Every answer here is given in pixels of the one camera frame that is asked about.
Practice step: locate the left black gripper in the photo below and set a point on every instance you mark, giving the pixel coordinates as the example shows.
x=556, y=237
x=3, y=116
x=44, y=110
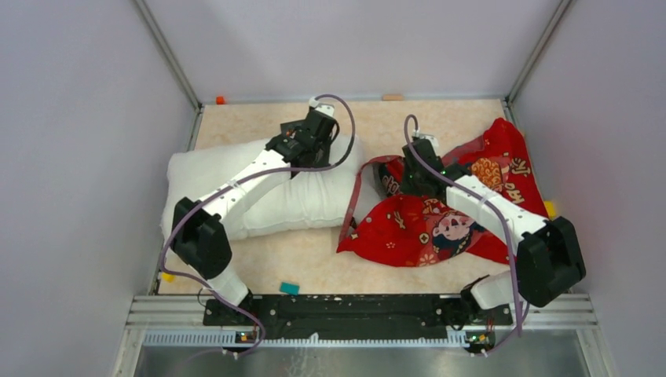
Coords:
x=325, y=155

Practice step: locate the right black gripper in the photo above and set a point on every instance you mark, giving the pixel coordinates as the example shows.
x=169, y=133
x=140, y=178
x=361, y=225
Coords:
x=405, y=188

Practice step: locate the red patterned pillowcase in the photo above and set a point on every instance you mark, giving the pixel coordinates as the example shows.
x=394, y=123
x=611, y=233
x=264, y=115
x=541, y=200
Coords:
x=385, y=226

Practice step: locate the white pillow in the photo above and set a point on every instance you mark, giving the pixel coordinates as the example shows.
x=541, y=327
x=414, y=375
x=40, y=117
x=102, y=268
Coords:
x=308, y=201

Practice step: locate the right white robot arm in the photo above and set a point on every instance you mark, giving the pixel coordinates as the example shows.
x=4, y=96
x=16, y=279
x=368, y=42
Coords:
x=544, y=255

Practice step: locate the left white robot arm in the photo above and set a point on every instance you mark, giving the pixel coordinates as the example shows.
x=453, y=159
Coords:
x=199, y=237

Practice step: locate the wooden peg at back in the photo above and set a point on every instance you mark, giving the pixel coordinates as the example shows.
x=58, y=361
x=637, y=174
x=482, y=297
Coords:
x=392, y=97

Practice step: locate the yellow small block right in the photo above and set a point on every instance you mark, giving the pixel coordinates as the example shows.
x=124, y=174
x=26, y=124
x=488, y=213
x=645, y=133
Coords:
x=550, y=209

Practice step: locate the yellow small block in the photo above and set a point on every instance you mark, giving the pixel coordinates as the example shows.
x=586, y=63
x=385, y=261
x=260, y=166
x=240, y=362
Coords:
x=166, y=277
x=550, y=209

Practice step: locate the teal small block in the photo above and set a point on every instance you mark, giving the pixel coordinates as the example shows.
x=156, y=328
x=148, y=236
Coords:
x=289, y=288

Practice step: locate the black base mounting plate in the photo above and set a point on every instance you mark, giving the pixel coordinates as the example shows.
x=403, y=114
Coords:
x=354, y=317

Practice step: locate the yellow small block left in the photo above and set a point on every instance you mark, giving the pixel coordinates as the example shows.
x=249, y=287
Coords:
x=166, y=277

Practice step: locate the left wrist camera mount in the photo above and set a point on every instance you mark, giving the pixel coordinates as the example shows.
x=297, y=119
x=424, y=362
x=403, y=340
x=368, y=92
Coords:
x=323, y=108

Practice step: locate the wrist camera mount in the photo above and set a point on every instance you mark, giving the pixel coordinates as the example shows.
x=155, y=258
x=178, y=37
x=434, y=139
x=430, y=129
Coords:
x=428, y=137
x=323, y=108

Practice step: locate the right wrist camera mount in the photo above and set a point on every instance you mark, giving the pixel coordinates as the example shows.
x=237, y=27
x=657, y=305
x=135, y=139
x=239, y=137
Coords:
x=428, y=137

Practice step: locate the aluminium front rail frame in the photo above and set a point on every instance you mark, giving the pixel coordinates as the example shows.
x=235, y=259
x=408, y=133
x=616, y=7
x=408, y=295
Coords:
x=177, y=320

